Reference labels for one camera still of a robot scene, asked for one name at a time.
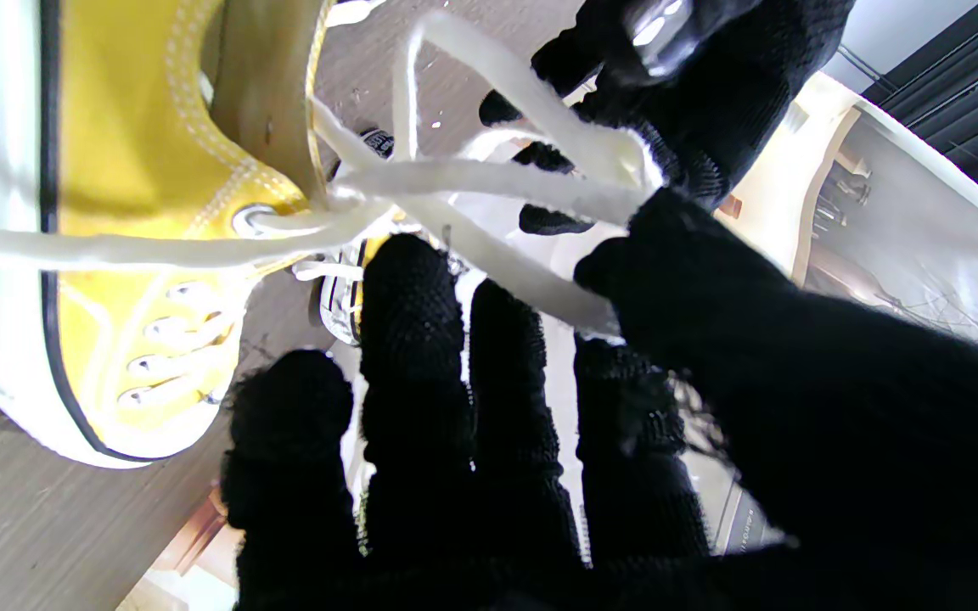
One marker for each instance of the yellow canvas sneaker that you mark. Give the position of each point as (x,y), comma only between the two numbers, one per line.
(115,170)
(353,288)

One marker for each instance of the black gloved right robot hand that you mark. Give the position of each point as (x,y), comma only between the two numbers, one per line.
(837,441)

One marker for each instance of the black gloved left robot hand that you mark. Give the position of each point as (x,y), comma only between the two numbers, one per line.
(710,85)

